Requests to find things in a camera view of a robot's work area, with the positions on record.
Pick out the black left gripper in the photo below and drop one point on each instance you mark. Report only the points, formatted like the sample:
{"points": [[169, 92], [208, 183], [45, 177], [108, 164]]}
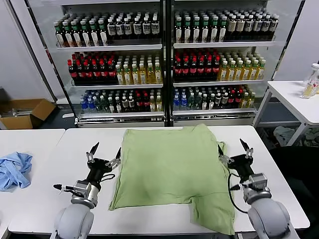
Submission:
{"points": [[98, 169]]}

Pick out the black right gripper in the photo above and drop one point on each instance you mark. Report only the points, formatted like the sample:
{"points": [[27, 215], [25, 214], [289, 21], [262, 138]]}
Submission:
{"points": [[243, 165]]}

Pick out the light green t-shirt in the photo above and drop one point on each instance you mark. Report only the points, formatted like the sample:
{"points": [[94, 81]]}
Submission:
{"points": [[169, 169]]}

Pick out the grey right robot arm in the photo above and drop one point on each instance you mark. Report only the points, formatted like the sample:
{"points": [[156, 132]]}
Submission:
{"points": [[269, 216]]}

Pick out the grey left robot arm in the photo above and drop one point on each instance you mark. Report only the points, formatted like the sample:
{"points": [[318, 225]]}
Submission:
{"points": [[74, 219]]}

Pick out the white metal shelf board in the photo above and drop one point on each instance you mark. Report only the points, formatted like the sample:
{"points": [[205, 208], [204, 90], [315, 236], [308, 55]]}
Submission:
{"points": [[224, 44], [219, 83], [214, 112], [117, 86], [119, 115], [109, 47]]}

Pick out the clear green water bottle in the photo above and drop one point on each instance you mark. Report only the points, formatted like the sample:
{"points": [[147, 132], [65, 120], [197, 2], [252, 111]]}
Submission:
{"points": [[104, 105], [97, 105], [191, 102], [198, 102]]}

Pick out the small dark tea bottle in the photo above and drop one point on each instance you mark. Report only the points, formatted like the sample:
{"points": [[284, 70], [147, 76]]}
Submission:
{"points": [[204, 102], [111, 105], [218, 100], [224, 99], [211, 102], [117, 105], [131, 104], [124, 104]]}

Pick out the blue drink bottle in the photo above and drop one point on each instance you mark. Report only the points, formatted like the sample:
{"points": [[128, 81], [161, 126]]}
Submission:
{"points": [[184, 102], [90, 104], [83, 104], [176, 102]]}

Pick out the small white flat object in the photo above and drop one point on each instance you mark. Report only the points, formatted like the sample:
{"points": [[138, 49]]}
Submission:
{"points": [[67, 115]]}

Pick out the small yellow tea bottle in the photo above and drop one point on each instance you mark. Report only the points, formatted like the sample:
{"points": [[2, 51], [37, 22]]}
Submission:
{"points": [[158, 104], [245, 99], [152, 104], [252, 99]]}

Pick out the small red cap cola bottle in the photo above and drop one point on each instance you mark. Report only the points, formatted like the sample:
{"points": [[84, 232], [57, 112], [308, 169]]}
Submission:
{"points": [[238, 97], [145, 103], [231, 98], [138, 103]]}

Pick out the grey green crumpled cloth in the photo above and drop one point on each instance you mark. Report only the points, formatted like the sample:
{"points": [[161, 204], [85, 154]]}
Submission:
{"points": [[311, 137]]}

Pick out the white side table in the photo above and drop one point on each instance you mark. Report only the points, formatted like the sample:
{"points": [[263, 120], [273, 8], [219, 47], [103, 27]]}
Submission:
{"points": [[289, 92]]}

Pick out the yellow tea bottle green label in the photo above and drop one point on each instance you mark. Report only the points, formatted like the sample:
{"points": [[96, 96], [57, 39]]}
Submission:
{"points": [[261, 70], [127, 76], [254, 71], [158, 74], [223, 72], [246, 71], [231, 72], [120, 76], [150, 74], [135, 75], [142, 75], [238, 71]]}

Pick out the crumpled light blue shirt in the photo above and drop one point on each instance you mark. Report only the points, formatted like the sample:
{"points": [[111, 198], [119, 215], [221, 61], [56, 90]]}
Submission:
{"points": [[15, 171]]}

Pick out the open brown cardboard box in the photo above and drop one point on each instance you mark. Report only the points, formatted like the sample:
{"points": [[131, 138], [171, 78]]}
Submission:
{"points": [[15, 122]]}

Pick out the grey metal parts bundle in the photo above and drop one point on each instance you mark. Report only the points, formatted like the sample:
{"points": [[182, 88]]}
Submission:
{"points": [[15, 112]]}

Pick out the clear plastic jar white lid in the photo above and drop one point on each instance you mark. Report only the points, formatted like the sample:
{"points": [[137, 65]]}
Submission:
{"points": [[310, 82]]}

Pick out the green cap dark tea bottle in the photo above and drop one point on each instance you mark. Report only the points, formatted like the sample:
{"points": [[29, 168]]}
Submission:
{"points": [[214, 32], [187, 33], [196, 33], [77, 37], [103, 36], [68, 37], [222, 32], [59, 37], [95, 36], [86, 37], [178, 33], [205, 33]]}

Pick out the beige label dark bottle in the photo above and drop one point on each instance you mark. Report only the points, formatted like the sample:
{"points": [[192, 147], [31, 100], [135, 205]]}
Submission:
{"points": [[232, 28], [240, 27]]}

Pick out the white cap dark label bottle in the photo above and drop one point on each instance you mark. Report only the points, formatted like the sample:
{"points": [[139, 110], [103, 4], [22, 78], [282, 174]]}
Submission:
{"points": [[137, 29], [258, 26], [119, 30], [128, 29], [146, 28], [249, 27], [112, 30], [266, 26], [155, 28], [274, 25]]}

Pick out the glass door beverage cabinet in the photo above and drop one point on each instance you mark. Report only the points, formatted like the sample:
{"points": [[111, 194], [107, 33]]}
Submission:
{"points": [[112, 7], [219, 5]]}

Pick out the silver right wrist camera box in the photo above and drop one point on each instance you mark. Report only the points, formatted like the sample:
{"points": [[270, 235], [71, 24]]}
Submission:
{"points": [[256, 180]]}

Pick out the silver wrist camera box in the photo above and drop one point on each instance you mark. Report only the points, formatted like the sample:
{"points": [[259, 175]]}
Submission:
{"points": [[81, 188], [256, 180]]}

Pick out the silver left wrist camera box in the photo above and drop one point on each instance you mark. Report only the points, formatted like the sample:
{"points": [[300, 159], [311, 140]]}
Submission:
{"points": [[81, 188]]}

